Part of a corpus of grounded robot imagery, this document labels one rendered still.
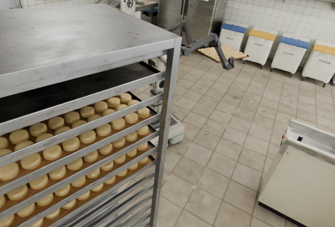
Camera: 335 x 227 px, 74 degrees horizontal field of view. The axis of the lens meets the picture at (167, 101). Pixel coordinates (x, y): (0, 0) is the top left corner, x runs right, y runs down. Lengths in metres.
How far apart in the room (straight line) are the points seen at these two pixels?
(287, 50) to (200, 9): 2.03
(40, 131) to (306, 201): 2.14
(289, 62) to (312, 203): 3.56
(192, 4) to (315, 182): 4.22
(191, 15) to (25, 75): 5.02
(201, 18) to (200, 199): 3.94
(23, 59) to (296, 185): 2.16
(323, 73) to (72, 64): 5.26
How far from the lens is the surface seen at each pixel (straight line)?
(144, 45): 0.63
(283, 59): 5.43
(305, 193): 2.35
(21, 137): 0.83
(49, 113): 0.61
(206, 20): 5.29
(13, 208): 0.79
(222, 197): 2.55
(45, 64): 0.53
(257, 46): 5.40
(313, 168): 2.16
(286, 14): 5.88
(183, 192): 2.48
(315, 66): 5.48
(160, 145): 0.96
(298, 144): 2.05
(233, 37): 5.46
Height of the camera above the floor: 2.04
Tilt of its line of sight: 34 degrees down
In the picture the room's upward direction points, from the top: 7 degrees clockwise
